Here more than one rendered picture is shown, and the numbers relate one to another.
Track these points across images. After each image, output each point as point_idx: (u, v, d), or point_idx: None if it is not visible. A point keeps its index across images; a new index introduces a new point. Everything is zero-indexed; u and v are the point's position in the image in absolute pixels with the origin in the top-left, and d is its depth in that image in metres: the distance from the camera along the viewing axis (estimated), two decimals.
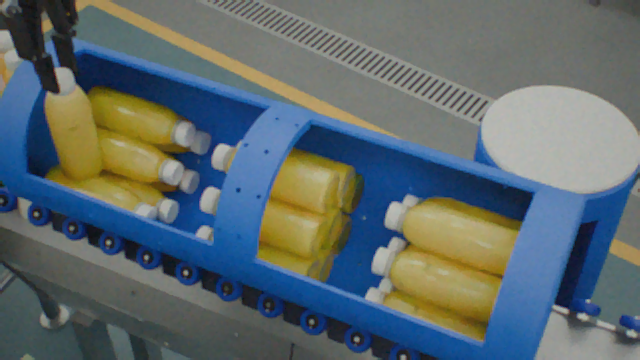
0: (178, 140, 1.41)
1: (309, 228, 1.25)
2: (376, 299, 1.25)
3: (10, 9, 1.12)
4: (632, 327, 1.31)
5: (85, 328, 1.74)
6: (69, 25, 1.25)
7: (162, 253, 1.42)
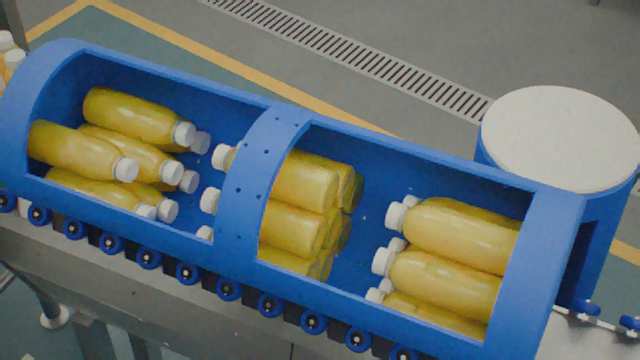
0: (178, 140, 1.41)
1: (309, 228, 1.25)
2: (376, 299, 1.25)
3: None
4: (632, 327, 1.31)
5: (85, 328, 1.74)
6: None
7: (162, 253, 1.42)
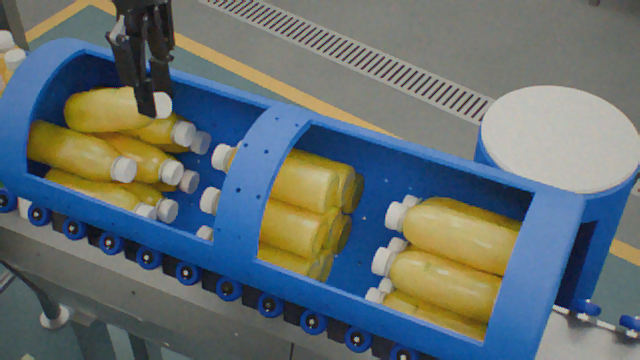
0: (177, 140, 1.41)
1: (309, 228, 1.25)
2: (376, 299, 1.25)
3: (119, 38, 1.15)
4: (632, 327, 1.31)
5: (85, 328, 1.74)
6: (167, 50, 1.27)
7: (162, 253, 1.42)
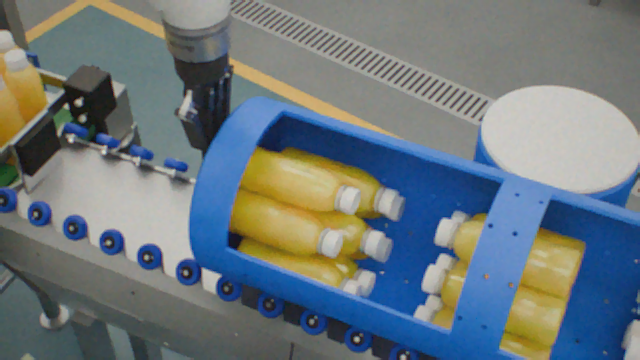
0: (382, 209, 1.30)
1: (555, 315, 1.14)
2: None
3: None
4: None
5: (85, 328, 1.74)
6: None
7: (143, 244, 1.43)
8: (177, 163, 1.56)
